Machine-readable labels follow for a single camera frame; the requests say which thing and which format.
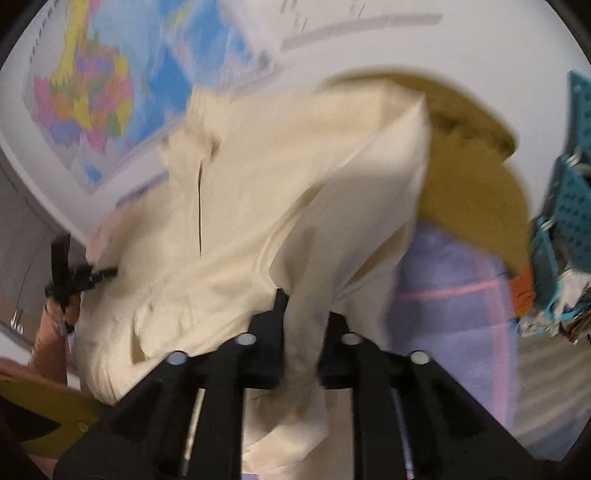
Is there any teal perforated plastic basket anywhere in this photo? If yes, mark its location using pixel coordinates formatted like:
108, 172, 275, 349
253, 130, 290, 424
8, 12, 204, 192
529, 69, 591, 324

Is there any olive green jacket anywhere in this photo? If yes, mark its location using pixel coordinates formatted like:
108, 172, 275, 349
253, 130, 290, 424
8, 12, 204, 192
323, 71, 532, 278

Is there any pink garment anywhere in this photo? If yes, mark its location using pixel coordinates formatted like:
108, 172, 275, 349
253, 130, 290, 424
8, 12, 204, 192
85, 212, 125, 264

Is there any cream shirt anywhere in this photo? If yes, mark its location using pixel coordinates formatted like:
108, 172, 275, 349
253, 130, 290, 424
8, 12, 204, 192
74, 88, 432, 476

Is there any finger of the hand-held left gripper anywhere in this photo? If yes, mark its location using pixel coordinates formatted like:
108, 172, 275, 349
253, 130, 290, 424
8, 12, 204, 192
69, 264, 118, 292

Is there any crumpled paper clutter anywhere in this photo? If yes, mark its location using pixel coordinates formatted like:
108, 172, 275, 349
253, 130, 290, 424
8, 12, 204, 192
517, 272, 591, 344

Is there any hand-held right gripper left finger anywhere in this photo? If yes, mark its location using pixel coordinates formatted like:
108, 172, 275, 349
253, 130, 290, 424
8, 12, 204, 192
53, 288, 289, 480

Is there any person's left forearm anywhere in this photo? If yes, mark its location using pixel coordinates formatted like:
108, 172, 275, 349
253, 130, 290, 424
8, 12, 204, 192
0, 295, 81, 386

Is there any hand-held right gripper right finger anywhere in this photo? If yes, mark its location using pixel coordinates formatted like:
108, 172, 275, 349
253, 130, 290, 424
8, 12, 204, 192
318, 311, 541, 480

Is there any yellow flat panel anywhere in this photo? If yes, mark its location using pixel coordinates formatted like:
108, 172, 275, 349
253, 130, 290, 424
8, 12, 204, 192
0, 376, 109, 455

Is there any colourful wall map poster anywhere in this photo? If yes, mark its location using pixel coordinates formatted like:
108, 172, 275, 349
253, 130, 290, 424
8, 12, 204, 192
23, 0, 365, 195

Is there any purple plaid bed sheet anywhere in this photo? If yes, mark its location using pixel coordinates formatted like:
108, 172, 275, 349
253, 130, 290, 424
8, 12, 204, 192
113, 173, 522, 462

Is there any orange cloth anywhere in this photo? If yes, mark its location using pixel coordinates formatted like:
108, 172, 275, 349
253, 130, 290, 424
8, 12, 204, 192
508, 267, 537, 315

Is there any grey wooden door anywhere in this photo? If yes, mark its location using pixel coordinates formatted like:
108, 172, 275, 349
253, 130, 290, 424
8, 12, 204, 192
0, 157, 88, 342

